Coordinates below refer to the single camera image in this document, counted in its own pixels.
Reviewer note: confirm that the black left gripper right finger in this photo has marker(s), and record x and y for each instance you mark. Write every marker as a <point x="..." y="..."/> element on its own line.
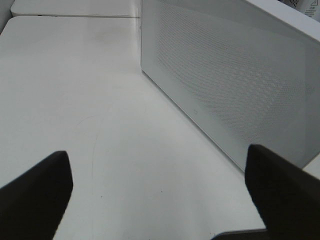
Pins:
<point x="286" y="197"/>

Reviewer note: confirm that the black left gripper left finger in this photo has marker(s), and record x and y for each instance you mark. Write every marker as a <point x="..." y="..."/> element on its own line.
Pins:
<point x="33" y="205"/>

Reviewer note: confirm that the white microwave door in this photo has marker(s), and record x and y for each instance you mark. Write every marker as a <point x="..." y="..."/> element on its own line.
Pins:
<point x="245" y="71"/>

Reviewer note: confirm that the white microwave oven body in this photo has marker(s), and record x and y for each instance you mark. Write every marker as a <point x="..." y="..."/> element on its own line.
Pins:
<point x="300" y="10"/>

